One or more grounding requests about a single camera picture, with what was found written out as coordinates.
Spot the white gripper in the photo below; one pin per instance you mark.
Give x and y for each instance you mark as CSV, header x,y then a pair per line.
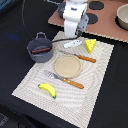
x,y
72,28

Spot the white toy fish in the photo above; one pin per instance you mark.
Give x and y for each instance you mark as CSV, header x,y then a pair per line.
x,y
73,43

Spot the brown toy sausage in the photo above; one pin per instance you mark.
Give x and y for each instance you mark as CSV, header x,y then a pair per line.
x,y
37,51

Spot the grey toy pot with handles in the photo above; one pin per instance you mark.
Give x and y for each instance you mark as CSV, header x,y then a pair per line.
x,y
40,48

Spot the yellow toy banana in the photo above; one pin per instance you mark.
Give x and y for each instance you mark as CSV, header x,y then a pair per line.
x,y
48,88

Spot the dark grey toy saucepan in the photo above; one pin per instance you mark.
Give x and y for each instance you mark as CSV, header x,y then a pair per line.
x,y
61,8

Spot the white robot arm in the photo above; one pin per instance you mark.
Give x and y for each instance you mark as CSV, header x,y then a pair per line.
x,y
74,9

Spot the yellow toy cheese wedge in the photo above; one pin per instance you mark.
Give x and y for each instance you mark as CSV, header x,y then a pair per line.
x,y
90,44

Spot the brown toy stove board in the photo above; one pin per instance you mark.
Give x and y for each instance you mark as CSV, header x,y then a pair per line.
x,y
104,27

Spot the round wooden plate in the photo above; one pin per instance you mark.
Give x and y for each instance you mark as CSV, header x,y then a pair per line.
x,y
68,66

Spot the beige bowl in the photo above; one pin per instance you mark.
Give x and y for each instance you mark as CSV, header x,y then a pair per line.
x,y
122,14

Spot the woven beige placemat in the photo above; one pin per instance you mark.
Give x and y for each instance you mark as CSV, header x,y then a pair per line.
x,y
71,104

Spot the wooden handled knife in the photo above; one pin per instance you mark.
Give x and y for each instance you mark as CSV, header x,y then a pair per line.
x,y
80,56

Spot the wooden handled fork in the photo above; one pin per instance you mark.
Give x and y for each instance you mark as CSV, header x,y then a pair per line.
x,y
66,80

